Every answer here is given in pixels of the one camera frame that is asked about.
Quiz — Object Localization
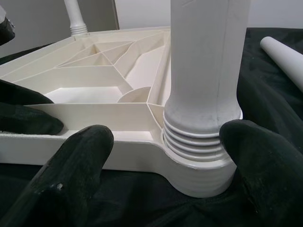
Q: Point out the white plastic table leg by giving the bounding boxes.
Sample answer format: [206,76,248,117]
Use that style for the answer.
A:
[259,36,303,93]
[162,0,251,164]
[64,0,89,36]

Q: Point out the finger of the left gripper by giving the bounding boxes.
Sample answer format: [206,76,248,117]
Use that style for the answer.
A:
[0,79,55,105]
[0,101,64,137]

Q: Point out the white plastic table top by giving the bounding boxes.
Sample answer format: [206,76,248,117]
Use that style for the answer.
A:
[0,25,244,199]

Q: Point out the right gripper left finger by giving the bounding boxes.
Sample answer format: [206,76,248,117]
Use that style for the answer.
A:
[0,124,115,227]

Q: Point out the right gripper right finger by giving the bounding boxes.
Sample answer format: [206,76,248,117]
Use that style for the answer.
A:
[219,120,303,227]

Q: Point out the black cloth table cover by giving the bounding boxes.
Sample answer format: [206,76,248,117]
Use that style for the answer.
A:
[0,27,303,227]

